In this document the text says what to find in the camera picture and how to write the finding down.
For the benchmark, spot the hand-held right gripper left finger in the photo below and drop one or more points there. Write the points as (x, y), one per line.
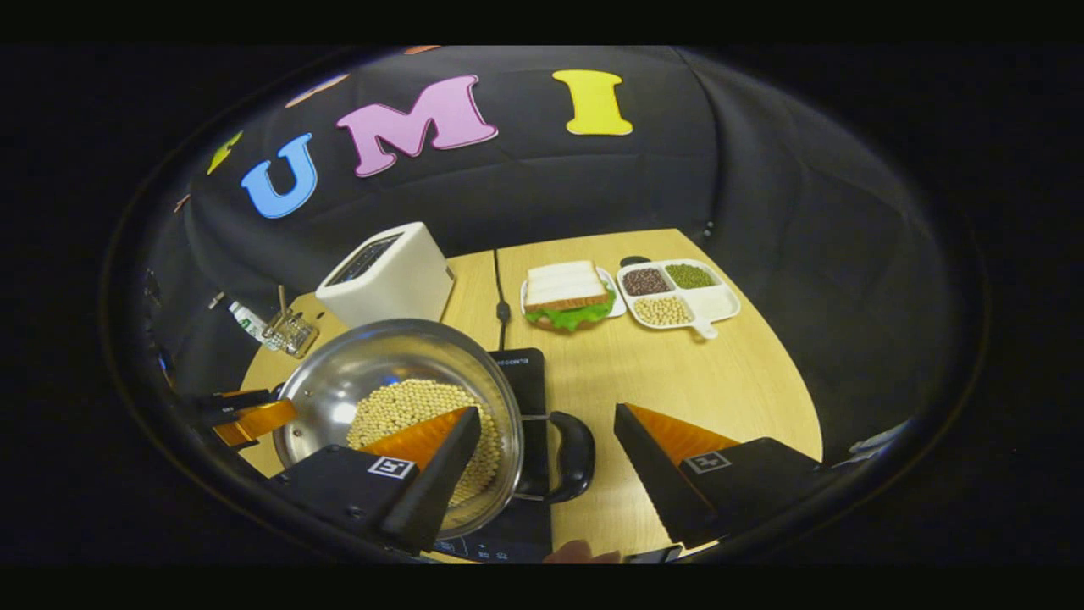
(423, 491)

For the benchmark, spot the white toaster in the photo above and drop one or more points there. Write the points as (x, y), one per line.
(398, 280)

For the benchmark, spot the white divided bean tray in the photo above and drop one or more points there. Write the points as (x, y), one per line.
(716, 301)

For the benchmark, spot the silver metal clip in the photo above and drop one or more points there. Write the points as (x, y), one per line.
(218, 301)

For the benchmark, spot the black induction cooktop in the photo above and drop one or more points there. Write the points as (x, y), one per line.
(529, 381)

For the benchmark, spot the pile of yellow soybeans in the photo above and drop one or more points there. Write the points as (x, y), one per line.
(406, 402)

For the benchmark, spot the white drink bottle green label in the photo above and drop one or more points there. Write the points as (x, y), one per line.
(250, 324)

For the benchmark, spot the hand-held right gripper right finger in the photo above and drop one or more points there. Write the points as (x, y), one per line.
(660, 483)

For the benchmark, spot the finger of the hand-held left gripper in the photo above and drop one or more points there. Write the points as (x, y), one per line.
(258, 421)

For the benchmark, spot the sandwich with lettuce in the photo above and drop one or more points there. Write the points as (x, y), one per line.
(566, 292)

